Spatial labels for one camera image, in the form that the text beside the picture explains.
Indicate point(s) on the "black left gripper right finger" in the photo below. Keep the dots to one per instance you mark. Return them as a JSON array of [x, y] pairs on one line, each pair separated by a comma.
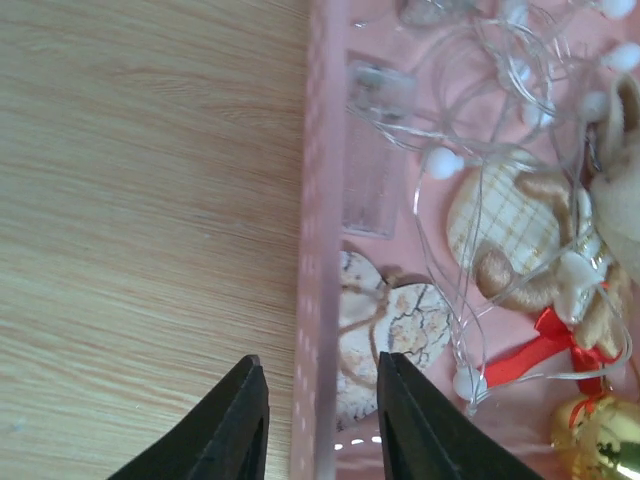
[[424, 436]]

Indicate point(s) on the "pink perforated plastic basket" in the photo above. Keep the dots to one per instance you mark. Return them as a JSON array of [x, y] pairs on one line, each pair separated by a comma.
[[497, 81]]

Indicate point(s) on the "clear battery box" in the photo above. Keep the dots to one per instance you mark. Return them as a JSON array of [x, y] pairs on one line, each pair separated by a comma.
[[373, 165]]

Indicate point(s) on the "gold bell with red ribbon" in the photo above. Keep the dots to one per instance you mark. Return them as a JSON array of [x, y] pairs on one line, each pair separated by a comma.
[[595, 434]]

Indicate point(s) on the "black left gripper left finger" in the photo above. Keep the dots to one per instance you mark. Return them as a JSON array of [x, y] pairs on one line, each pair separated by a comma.
[[223, 437]]

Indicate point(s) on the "wooden heart ornament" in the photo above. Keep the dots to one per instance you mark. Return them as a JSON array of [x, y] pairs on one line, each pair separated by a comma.
[[382, 312]]

